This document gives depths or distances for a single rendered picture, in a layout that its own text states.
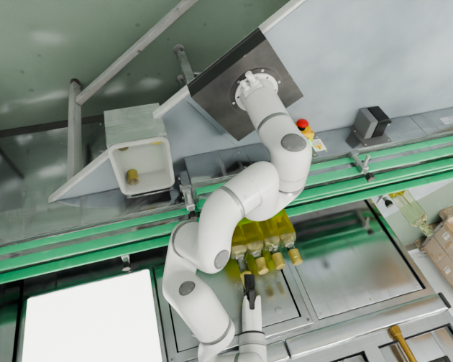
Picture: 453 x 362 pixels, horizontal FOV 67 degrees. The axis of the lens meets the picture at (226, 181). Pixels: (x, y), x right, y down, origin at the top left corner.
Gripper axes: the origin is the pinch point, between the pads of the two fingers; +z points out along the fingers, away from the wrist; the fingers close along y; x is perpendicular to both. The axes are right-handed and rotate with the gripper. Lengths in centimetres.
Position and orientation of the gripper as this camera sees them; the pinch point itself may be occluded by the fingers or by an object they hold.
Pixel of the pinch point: (249, 283)
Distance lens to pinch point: 111.0
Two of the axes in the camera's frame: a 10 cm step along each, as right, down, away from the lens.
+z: -0.1, -7.7, 6.4
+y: 0.3, -6.4, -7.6
